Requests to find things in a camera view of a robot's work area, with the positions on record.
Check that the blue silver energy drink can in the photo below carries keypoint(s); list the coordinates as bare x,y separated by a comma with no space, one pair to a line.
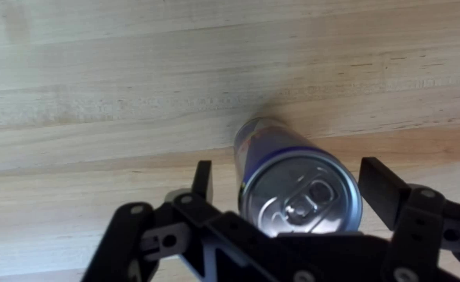
293,177

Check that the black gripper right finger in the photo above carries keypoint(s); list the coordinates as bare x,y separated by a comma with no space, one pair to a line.
418,219

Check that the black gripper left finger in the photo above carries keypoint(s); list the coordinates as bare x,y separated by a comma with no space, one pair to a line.
130,235

